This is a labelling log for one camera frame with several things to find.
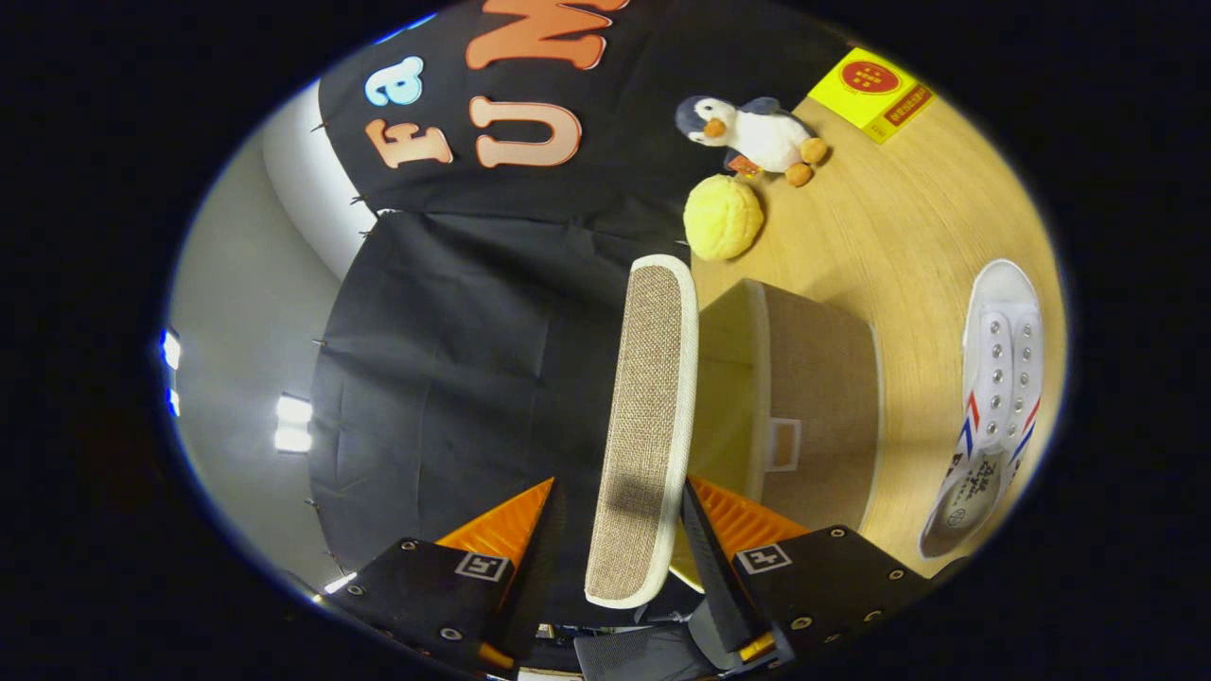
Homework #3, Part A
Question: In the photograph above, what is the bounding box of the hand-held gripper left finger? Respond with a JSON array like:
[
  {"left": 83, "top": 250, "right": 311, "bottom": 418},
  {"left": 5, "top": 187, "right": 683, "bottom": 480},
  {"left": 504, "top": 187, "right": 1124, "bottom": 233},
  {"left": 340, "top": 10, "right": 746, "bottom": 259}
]
[{"left": 322, "top": 478, "right": 569, "bottom": 677}]

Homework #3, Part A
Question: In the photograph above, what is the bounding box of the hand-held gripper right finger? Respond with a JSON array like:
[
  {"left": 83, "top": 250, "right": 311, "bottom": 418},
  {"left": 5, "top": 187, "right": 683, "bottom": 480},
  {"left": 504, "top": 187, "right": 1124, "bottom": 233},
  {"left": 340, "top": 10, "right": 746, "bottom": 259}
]
[{"left": 681, "top": 476, "right": 933, "bottom": 668}]

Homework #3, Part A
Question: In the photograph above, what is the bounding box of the brown fabric storage box lid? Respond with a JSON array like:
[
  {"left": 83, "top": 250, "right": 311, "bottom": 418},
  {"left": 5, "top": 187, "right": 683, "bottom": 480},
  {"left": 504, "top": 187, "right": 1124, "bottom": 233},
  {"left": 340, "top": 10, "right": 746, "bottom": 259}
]
[{"left": 584, "top": 253, "right": 700, "bottom": 609}]

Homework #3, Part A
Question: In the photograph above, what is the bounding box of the brown fabric storage box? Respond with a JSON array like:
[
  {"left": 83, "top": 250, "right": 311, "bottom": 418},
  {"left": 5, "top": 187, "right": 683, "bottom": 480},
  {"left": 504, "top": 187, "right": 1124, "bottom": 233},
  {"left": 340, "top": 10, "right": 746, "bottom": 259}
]
[{"left": 667, "top": 278, "right": 883, "bottom": 592}]

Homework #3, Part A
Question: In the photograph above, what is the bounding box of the white canvas shoe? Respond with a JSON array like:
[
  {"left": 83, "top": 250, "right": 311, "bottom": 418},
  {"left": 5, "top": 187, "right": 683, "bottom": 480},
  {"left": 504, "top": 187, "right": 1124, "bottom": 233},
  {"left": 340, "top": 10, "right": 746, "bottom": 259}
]
[{"left": 918, "top": 259, "right": 1045, "bottom": 560}]

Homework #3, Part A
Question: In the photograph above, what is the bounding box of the grey chair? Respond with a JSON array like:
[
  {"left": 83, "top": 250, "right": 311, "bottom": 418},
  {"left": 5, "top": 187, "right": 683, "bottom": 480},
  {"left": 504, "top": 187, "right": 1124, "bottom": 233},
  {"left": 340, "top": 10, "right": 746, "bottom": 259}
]
[{"left": 572, "top": 620, "right": 729, "bottom": 681}]

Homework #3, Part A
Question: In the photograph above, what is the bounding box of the long ceiling light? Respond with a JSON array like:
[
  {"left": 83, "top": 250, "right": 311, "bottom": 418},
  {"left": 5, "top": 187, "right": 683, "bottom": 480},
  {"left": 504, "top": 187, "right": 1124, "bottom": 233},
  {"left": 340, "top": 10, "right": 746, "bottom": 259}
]
[{"left": 274, "top": 394, "right": 313, "bottom": 453}]

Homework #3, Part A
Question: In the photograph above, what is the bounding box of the yellow bread plush toy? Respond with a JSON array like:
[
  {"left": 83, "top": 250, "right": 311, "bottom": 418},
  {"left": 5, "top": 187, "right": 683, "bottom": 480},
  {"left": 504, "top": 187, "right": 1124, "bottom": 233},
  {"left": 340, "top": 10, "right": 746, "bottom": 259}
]
[{"left": 683, "top": 175, "right": 765, "bottom": 262}]

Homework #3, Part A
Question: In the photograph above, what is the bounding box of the wide ceiling light panel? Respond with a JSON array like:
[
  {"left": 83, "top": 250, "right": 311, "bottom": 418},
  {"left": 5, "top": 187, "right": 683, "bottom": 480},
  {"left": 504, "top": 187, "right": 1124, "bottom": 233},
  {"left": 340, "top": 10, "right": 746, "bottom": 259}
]
[{"left": 161, "top": 326, "right": 183, "bottom": 417}]

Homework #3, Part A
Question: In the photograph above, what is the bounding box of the penguin plush toy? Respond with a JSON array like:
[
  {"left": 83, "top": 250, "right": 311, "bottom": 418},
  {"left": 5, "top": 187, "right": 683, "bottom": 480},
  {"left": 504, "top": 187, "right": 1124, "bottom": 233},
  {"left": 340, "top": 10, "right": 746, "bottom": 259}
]
[{"left": 674, "top": 95, "right": 831, "bottom": 188}]

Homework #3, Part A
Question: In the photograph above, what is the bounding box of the yellow hardcover book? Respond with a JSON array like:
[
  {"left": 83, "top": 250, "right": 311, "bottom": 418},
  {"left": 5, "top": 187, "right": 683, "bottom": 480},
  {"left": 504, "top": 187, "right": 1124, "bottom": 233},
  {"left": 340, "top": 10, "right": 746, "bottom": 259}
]
[{"left": 807, "top": 47, "right": 938, "bottom": 145}]

